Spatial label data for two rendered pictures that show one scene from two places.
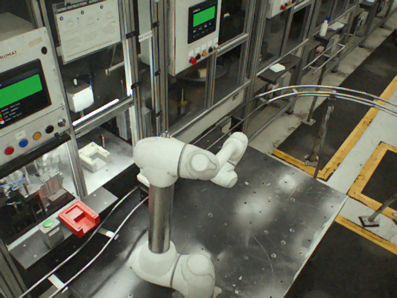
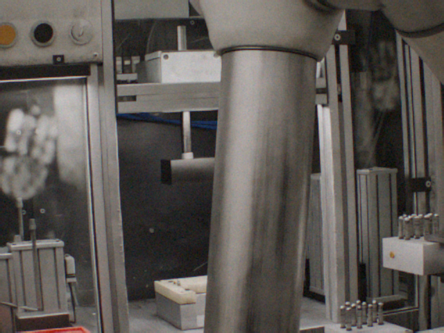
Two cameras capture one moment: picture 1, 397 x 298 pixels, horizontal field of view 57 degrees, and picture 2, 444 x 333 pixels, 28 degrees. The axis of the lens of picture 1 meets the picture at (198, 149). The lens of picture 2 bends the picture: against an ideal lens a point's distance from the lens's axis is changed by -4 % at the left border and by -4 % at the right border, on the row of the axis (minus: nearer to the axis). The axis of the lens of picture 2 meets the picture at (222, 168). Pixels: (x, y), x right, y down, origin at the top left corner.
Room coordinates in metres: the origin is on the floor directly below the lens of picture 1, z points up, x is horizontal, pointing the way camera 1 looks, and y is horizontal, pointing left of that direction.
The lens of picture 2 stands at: (0.18, -0.34, 1.27)
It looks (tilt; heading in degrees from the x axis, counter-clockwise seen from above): 3 degrees down; 33
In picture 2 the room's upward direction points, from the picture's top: 3 degrees counter-clockwise
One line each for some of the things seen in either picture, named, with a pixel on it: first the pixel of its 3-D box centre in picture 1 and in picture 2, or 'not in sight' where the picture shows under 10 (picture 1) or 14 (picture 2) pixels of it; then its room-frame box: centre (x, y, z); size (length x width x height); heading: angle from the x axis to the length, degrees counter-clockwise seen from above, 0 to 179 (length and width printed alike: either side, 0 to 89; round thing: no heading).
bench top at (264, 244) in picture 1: (211, 227); not in sight; (1.31, -0.10, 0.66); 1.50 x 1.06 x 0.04; 144
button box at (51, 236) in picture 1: (50, 230); not in sight; (1.01, 0.66, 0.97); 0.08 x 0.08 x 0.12; 54
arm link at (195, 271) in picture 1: (196, 275); not in sight; (0.90, -0.02, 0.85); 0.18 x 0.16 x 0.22; 76
